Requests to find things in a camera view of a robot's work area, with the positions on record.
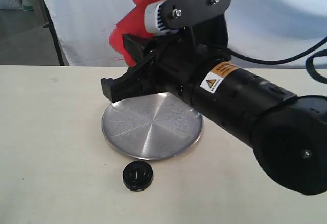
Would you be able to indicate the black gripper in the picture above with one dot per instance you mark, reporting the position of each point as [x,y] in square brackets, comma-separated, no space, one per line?
[177,68]

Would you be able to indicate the red flag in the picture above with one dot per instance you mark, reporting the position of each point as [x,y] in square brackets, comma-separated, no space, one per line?
[133,23]

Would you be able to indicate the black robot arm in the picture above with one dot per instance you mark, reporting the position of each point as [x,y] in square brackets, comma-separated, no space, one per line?
[287,132]

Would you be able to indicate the black round flag base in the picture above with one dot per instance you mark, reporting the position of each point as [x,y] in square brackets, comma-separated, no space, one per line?
[137,175]

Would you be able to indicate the round silver metal plate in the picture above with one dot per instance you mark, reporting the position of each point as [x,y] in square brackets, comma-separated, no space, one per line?
[153,127]

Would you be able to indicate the black backdrop stand pole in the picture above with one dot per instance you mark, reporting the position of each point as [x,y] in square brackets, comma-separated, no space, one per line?
[51,28]

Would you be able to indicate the white backdrop cloth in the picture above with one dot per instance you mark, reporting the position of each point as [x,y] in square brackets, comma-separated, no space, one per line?
[263,29]

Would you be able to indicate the wrist camera with black bracket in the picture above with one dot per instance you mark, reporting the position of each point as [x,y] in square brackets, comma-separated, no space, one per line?
[202,21]

